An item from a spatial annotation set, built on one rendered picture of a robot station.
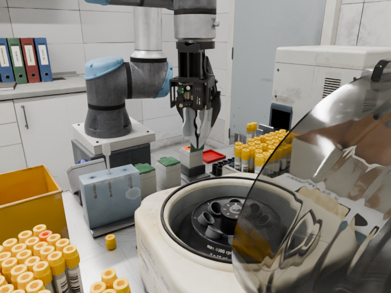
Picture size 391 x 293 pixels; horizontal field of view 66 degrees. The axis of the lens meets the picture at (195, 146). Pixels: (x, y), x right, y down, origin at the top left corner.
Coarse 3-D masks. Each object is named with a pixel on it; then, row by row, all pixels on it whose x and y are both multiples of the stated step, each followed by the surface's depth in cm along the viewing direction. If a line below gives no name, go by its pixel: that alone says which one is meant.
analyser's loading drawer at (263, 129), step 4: (260, 124) 96; (260, 128) 96; (264, 128) 94; (268, 128) 93; (272, 128) 92; (276, 128) 101; (280, 128) 101; (256, 132) 91; (260, 132) 90; (264, 132) 95; (268, 132) 93; (236, 136) 91; (244, 136) 88; (256, 136) 92; (236, 140) 91; (244, 140) 88
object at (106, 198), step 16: (80, 176) 54; (96, 176) 54; (112, 176) 54; (128, 176) 55; (96, 192) 53; (112, 192) 55; (128, 192) 56; (96, 208) 54; (112, 208) 55; (128, 208) 57; (96, 224) 55; (112, 224) 56; (128, 224) 57
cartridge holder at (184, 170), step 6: (186, 168) 73; (192, 168) 73; (198, 168) 74; (204, 168) 75; (186, 174) 74; (192, 174) 73; (198, 174) 74; (204, 174) 74; (186, 180) 74; (192, 180) 72
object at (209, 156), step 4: (204, 152) 91; (208, 152) 91; (212, 152) 91; (216, 152) 90; (204, 156) 88; (208, 156) 88; (212, 156) 88; (216, 156) 88; (220, 156) 88; (224, 156) 87; (204, 160) 85; (208, 160) 84; (212, 160) 85; (216, 160) 86
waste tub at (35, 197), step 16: (0, 176) 55; (16, 176) 57; (32, 176) 58; (48, 176) 56; (0, 192) 56; (16, 192) 57; (32, 192) 59; (48, 192) 49; (0, 208) 45; (16, 208) 46; (32, 208) 47; (48, 208) 49; (64, 208) 51; (0, 224) 45; (16, 224) 47; (32, 224) 48; (48, 224) 50; (64, 224) 51; (0, 240) 46
